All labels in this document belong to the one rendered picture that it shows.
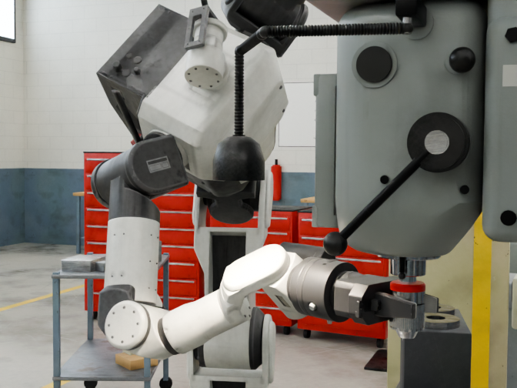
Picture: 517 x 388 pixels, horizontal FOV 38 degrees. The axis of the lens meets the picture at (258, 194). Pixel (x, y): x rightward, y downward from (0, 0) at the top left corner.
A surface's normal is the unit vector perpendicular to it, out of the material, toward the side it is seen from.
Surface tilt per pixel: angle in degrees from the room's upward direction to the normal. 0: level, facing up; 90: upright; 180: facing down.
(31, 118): 90
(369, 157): 90
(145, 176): 75
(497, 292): 90
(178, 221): 90
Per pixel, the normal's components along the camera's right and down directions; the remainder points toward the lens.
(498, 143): -0.48, 0.04
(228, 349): -0.12, 0.22
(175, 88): -0.10, -0.48
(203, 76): -0.07, 0.88
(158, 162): 0.62, -0.22
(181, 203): -0.26, 0.05
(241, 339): -0.12, -0.11
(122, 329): -0.40, -0.26
